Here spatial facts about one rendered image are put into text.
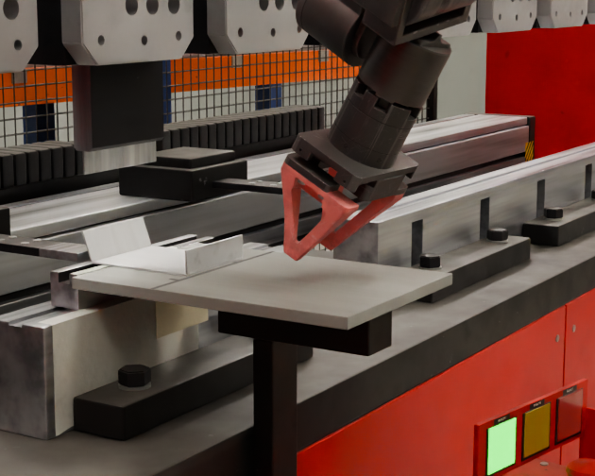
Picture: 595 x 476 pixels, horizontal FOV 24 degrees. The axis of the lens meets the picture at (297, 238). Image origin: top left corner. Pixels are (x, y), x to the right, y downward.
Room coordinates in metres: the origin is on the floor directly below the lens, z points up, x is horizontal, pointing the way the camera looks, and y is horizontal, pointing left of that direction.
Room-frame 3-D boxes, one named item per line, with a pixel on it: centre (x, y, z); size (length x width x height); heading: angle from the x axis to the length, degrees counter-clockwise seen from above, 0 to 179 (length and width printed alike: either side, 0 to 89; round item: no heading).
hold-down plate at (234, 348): (1.20, 0.08, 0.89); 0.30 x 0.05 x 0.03; 149
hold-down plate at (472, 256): (1.68, -0.21, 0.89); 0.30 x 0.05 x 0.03; 149
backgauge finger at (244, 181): (1.63, 0.08, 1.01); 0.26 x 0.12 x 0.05; 59
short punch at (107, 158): (1.20, 0.16, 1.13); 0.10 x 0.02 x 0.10; 149
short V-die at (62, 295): (1.22, 0.14, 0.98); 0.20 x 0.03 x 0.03; 149
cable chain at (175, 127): (2.06, 0.09, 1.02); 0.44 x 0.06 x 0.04; 149
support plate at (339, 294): (1.12, 0.03, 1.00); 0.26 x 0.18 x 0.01; 59
